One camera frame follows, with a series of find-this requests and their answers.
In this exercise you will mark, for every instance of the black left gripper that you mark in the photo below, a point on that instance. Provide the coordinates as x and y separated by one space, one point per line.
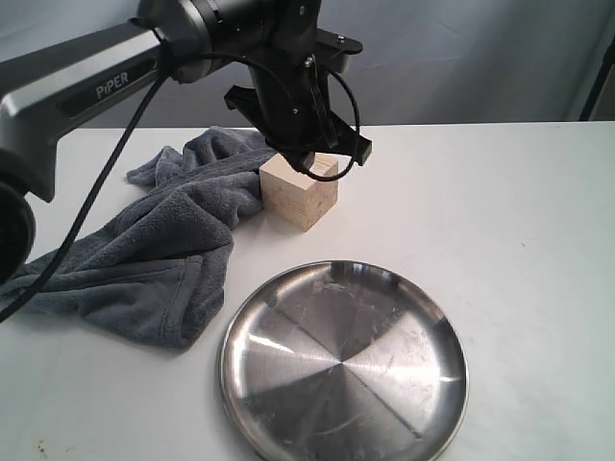
289 104

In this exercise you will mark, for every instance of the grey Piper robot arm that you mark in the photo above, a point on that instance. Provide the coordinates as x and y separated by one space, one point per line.
51 92

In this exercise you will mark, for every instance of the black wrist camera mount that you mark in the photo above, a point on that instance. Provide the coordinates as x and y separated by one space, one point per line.
335 50

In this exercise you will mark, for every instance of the light wooden cube block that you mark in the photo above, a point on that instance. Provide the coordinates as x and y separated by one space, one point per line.
295 197

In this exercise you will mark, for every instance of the round stainless steel plate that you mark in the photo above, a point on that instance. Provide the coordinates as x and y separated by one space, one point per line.
343 360

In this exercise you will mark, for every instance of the grey fabric backdrop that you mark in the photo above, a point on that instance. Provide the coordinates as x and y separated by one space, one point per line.
424 62

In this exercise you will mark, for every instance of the grey blue fleece towel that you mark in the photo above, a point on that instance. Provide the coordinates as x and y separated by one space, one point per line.
155 273

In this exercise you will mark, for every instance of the black backdrop stand pole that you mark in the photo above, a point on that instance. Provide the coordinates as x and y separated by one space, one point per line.
597 94

